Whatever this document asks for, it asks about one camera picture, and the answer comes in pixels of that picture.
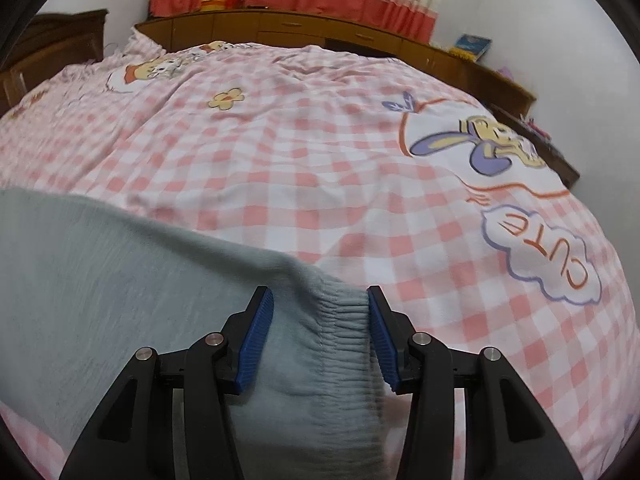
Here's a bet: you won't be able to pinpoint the grey sweatpants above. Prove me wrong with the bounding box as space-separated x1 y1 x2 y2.
1 188 385 479

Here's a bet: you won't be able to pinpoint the dark bedside table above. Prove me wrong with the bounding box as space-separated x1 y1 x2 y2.
489 105 580 190

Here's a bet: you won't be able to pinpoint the wooden window-side cabinet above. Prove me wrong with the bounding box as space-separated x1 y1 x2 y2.
134 9 536 116

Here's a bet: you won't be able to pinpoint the blue book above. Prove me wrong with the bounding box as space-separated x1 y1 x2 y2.
448 34 492 62

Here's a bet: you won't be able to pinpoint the dark wooden wardrobe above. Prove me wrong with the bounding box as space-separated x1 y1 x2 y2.
1 9 108 115

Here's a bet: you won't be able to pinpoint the yellow red box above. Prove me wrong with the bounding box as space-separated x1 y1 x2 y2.
200 0 227 12

